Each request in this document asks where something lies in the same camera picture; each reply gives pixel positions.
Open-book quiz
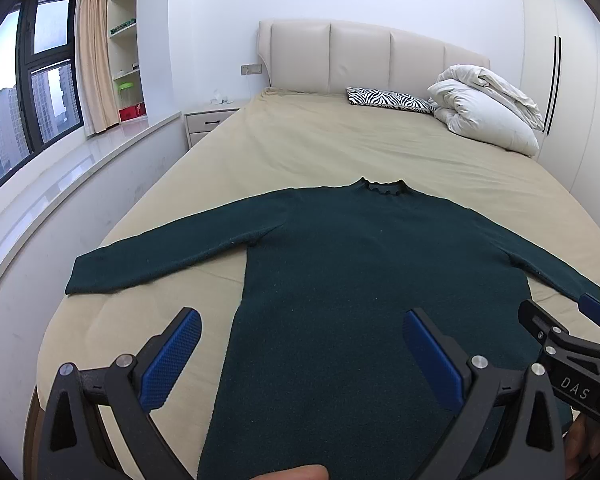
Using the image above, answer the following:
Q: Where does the dark green knit sweater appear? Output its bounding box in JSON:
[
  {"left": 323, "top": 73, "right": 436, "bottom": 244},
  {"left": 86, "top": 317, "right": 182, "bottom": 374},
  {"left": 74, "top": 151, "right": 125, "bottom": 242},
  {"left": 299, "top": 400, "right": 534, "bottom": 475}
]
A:
[{"left": 67, "top": 180, "right": 600, "bottom": 479}]

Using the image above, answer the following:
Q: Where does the person's right hand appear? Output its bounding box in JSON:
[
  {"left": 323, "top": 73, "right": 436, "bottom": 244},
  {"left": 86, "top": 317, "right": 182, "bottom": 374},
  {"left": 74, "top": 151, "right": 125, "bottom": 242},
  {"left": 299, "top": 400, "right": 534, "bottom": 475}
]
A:
[{"left": 564, "top": 413, "right": 600, "bottom": 479}]

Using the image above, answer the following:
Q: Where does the person's left hand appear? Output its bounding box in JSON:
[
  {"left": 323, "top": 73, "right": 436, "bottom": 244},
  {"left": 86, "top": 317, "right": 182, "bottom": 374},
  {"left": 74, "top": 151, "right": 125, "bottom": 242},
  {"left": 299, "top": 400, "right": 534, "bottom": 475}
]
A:
[{"left": 252, "top": 465, "right": 329, "bottom": 480}]

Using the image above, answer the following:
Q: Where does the white window sill bench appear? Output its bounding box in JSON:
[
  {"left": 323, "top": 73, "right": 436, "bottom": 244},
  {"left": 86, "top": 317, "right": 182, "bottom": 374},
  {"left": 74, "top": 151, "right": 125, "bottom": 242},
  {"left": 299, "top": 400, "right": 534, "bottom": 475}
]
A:
[{"left": 0, "top": 113, "right": 187, "bottom": 476}]

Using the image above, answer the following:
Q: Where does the white folded duvet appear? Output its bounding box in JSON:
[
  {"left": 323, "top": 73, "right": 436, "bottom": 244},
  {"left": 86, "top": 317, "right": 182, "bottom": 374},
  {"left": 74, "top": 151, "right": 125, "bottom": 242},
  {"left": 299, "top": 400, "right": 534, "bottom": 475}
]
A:
[{"left": 428, "top": 64, "right": 544, "bottom": 157}]

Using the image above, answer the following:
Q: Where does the zebra print pillow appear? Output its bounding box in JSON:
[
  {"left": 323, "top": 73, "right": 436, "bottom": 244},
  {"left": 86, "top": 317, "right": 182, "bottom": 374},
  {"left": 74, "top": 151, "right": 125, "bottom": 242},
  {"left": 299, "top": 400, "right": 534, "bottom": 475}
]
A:
[{"left": 346, "top": 87, "right": 436, "bottom": 115}]

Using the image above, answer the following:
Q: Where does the beige bed with sheet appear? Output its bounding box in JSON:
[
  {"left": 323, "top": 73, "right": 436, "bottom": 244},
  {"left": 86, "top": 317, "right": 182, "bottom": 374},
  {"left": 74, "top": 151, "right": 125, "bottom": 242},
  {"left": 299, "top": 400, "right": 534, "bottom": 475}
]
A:
[{"left": 38, "top": 90, "right": 600, "bottom": 479}]

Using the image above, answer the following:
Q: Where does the red storage box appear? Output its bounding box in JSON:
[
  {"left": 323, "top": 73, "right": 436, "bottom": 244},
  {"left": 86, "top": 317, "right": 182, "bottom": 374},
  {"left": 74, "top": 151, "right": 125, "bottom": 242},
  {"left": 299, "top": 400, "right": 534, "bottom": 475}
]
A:
[{"left": 119, "top": 102, "right": 146, "bottom": 122}]

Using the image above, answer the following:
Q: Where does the white bedside table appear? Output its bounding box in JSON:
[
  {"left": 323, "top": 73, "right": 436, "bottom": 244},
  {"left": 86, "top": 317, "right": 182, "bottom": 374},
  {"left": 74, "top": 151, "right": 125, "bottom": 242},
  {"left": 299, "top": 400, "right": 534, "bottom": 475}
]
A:
[{"left": 184, "top": 100, "right": 249, "bottom": 148}]

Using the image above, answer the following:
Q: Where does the black framed window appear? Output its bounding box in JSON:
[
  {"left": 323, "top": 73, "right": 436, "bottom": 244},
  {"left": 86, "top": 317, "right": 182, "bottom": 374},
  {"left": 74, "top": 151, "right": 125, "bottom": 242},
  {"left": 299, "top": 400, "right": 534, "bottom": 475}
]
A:
[{"left": 0, "top": 0, "right": 84, "bottom": 187}]

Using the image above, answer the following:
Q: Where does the cream padded headboard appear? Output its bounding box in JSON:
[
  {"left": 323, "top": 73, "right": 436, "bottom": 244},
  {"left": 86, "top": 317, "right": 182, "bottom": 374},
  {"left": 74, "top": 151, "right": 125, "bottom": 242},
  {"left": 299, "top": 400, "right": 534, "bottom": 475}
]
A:
[{"left": 258, "top": 20, "right": 491, "bottom": 98}]

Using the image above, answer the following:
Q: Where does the green item on shelf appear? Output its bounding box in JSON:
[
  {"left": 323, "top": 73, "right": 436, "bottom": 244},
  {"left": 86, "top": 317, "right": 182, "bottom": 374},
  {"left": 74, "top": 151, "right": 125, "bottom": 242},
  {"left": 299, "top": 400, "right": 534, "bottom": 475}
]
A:
[{"left": 118, "top": 81, "right": 134, "bottom": 91}]

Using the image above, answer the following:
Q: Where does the beige curtain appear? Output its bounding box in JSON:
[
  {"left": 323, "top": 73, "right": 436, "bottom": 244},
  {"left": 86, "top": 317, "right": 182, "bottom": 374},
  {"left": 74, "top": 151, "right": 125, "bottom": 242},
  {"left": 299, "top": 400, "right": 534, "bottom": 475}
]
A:
[{"left": 74, "top": 0, "right": 120, "bottom": 136}]

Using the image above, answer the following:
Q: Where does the white wardrobe with black handles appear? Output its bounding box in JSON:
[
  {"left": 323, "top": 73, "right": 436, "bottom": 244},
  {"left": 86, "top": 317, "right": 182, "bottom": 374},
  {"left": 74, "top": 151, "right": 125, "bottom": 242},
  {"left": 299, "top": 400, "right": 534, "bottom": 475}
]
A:
[{"left": 521, "top": 0, "right": 600, "bottom": 227}]

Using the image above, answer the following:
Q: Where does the grey wall switch panel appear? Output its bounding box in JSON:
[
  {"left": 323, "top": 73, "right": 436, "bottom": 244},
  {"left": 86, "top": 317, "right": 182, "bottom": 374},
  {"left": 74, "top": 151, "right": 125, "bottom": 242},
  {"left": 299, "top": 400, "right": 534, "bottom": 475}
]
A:
[{"left": 240, "top": 63, "right": 263, "bottom": 76}]

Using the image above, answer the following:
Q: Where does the white wall shelf unit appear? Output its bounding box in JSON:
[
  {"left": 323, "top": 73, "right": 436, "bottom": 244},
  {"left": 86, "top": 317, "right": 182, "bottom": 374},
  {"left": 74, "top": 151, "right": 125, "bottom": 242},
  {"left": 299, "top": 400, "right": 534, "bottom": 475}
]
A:
[{"left": 107, "top": 0, "right": 144, "bottom": 113}]

